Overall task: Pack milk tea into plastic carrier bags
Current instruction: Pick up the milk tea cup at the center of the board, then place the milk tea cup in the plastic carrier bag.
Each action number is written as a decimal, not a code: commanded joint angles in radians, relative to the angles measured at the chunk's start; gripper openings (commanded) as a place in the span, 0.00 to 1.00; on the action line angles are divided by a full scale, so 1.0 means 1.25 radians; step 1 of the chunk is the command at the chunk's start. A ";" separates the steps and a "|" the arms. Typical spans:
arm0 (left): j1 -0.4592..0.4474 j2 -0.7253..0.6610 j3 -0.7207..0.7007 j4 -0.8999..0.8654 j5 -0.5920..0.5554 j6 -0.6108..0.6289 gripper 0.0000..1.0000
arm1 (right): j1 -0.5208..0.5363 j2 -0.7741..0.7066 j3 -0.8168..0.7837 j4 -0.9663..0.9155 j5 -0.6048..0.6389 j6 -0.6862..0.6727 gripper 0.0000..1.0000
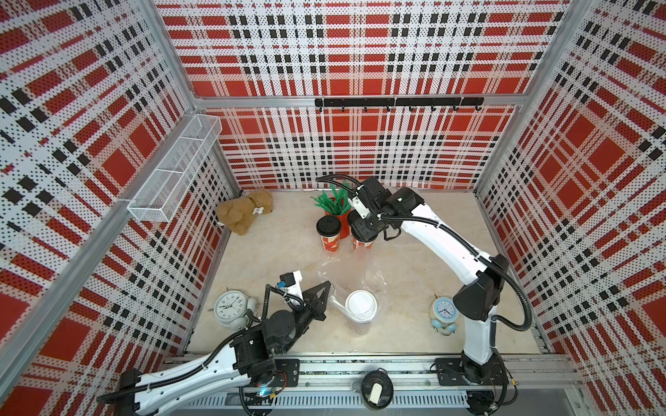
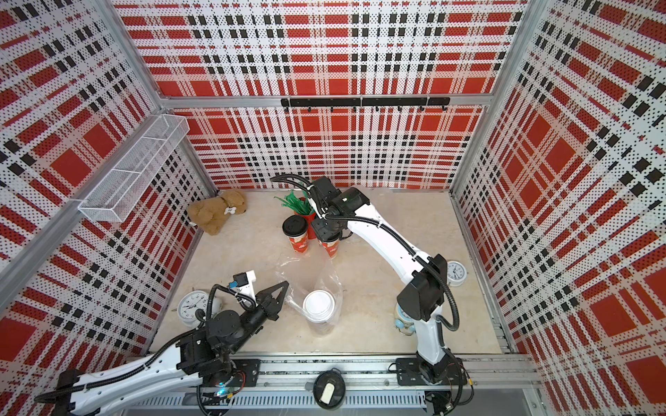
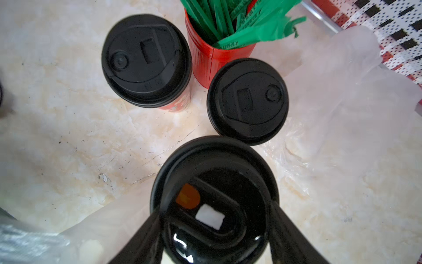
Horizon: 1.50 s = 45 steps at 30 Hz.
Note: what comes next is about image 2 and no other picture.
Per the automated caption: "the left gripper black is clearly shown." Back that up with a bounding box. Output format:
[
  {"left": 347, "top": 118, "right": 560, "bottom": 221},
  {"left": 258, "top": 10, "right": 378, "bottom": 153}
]
[{"left": 231, "top": 281, "right": 289, "bottom": 354}]

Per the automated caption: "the clear plastic carrier bag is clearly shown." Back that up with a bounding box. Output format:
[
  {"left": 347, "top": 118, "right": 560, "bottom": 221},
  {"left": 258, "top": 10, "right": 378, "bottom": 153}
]
[{"left": 276, "top": 251, "right": 343, "bottom": 336}]

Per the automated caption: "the black lid red cup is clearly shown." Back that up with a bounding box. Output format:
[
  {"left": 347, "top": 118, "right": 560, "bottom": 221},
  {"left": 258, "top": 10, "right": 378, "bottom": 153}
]
[
  {"left": 319, "top": 232, "right": 342, "bottom": 259},
  {"left": 282, "top": 215, "right": 309, "bottom": 253}
]

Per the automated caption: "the white lid milk tea cup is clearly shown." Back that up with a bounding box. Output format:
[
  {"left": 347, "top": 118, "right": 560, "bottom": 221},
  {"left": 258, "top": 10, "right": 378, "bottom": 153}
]
[{"left": 303, "top": 289, "right": 336, "bottom": 335}]

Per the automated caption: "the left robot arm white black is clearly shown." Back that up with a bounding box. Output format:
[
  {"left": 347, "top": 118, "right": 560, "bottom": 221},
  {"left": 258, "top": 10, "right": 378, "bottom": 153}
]
[{"left": 35, "top": 281, "right": 289, "bottom": 415}]

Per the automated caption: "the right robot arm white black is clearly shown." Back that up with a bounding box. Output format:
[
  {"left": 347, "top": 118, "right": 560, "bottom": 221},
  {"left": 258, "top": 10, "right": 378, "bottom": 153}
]
[{"left": 305, "top": 177, "right": 461, "bottom": 385}]

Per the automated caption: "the green straws bundle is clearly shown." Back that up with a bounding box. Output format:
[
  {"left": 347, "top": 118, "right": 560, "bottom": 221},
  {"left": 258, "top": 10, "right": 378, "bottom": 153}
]
[{"left": 277, "top": 192, "right": 314, "bottom": 216}]

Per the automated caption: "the red straw holder cup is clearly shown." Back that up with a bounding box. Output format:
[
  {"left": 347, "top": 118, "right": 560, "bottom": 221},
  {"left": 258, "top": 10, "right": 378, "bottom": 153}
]
[{"left": 303, "top": 211, "right": 317, "bottom": 240}]

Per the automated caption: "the white alarm clock left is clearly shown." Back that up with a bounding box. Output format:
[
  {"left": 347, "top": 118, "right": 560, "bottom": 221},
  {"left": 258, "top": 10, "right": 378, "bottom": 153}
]
[{"left": 176, "top": 291, "right": 209, "bottom": 329}]

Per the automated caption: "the white alarm clock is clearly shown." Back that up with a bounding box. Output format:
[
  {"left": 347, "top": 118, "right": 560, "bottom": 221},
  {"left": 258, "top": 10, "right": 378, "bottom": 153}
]
[
  {"left": 176, "top": 291, "right": 209, "bottom": 329},
  {"left": 447, "top": 260, "right": 468, "bottom": 287}
]

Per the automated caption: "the brown teddy bear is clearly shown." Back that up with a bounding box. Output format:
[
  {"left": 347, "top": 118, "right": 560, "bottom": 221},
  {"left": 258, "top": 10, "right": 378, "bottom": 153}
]
[{"left": 187, "top": 190, "right": 247, "bottom": 236}]

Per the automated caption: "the light blue alarm clock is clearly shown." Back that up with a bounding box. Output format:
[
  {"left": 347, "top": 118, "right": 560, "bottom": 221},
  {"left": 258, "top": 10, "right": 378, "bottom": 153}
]
[{"left": 394, "top": 304, "right": 416, "bottom": 336}]

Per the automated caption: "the white alarm clock right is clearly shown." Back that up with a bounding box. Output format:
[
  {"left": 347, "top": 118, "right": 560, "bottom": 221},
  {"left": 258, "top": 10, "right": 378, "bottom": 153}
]
[{"left": 447, "top": 260, "right": 468, "bottom": 287}]

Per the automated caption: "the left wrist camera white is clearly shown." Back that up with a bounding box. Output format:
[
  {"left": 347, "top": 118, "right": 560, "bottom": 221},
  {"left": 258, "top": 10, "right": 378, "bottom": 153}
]
[{"left": 230, "top": 270, "right": 257, "bottom": 300}]

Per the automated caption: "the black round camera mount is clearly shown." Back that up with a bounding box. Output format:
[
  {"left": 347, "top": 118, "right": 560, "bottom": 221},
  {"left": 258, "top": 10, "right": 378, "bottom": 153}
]
[{"left": 312, "top": 369, "right": 346, "bottom": 411}]

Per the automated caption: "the black hook rail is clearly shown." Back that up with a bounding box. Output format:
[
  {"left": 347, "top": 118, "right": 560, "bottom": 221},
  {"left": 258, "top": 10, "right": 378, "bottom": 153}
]
[{"left": 280, "top": 96, "right": 451, "bottom": 109}]

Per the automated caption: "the white wire mesh basket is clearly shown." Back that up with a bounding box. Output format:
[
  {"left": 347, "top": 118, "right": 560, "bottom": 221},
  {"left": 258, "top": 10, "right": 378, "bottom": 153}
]
[{"left": 78, "top": 114, "right": 189, "bottom": 223}]

